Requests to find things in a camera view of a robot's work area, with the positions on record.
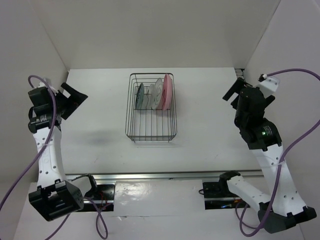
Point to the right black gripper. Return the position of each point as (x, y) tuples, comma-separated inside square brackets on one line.
[(235, 88)]

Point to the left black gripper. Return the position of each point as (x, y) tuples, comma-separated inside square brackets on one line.
[(78, 97)]

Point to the blue floral green plate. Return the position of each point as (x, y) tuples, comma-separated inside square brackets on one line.
[(140, 96)]

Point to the pink plastic plate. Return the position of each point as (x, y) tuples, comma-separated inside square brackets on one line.
[(167, 92)]

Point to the clear glass plate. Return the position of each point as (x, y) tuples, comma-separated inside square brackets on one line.
[(150, 97)]

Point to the white plate dark rim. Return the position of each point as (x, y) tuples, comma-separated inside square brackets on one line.
[(156, 94)]

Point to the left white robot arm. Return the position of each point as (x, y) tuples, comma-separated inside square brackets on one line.
[(55, 196)]

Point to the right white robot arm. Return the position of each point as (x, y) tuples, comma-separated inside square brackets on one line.
[(283, 208)]

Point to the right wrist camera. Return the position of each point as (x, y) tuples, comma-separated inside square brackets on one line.
[(268, 85)]

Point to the dark wire dish rack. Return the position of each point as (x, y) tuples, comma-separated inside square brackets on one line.
[(147, 125)]

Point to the aluminium front rail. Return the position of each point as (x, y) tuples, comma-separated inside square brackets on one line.
[(157, 176)]

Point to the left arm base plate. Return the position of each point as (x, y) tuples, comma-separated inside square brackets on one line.
[(103, 196)]

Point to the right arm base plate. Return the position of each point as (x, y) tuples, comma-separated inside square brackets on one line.
[(217, 199)]

